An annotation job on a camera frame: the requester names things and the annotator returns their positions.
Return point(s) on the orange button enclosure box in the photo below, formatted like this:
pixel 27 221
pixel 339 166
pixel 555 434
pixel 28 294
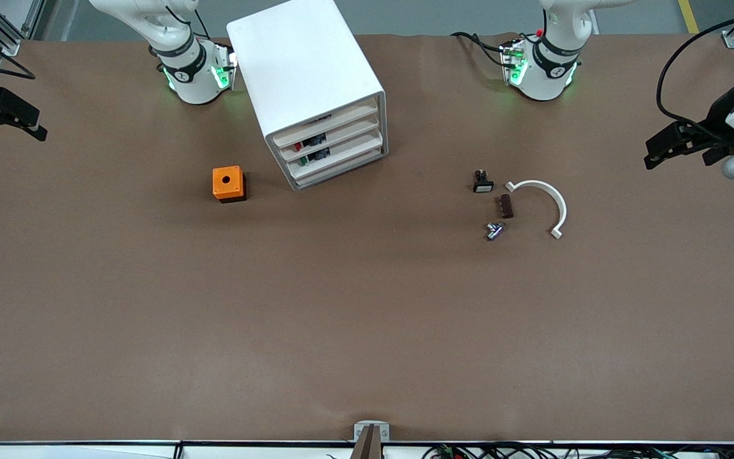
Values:
pixel 227 180

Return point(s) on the brown terminal block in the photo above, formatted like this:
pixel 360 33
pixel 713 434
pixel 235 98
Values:
pixel 506 206

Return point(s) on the white drawer with green button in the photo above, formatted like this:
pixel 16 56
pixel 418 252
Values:
pixel 357 148

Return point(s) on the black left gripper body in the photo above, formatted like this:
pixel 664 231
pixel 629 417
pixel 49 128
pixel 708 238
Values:
pixel 717 116

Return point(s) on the silver metal fitting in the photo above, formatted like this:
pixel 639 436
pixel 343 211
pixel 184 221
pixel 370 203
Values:
pixel 494 231

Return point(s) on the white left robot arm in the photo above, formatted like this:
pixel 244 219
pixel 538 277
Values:
pixel 542 76

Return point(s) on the black white square push button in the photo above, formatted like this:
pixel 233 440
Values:
pixel 482 185

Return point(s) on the white drawer with yellow button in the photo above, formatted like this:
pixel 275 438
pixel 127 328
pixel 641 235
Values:
pixel 341 120

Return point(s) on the white drawer cabinet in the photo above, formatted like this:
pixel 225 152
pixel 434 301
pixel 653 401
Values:
pixel 297 64

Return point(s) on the white drawer with red button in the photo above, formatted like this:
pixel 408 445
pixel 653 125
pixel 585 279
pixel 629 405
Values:
pixel 354 132

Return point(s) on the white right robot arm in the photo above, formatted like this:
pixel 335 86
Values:
pixel 195 80

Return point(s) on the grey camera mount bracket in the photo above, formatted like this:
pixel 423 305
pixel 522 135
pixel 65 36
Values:
pixel 371 433

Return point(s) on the red push button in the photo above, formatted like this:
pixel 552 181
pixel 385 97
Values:
pixel 308 141

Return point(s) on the white curved plastic bracket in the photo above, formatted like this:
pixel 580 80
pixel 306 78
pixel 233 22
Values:
pixel 561 204

